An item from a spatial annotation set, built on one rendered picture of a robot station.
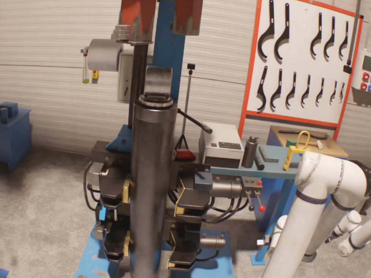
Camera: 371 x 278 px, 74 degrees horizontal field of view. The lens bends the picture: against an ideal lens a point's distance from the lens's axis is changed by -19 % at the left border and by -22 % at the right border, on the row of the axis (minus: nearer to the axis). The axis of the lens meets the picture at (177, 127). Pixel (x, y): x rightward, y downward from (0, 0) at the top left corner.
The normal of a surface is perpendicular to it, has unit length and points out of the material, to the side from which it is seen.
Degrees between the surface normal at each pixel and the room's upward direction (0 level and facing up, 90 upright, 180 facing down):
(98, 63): 109
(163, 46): 90
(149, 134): 90
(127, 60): 90
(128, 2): 90
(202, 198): 0
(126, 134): 0
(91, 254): 0
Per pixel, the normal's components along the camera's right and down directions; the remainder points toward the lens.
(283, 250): -0.81, 0.00
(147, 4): 0.81, 0.30
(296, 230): -0.59, 0.08
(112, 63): -0.07, 0.65
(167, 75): 0.12, -0.24
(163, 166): 0.65, 0.35
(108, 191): 0.11, -0.92
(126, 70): -0.04, 0.37
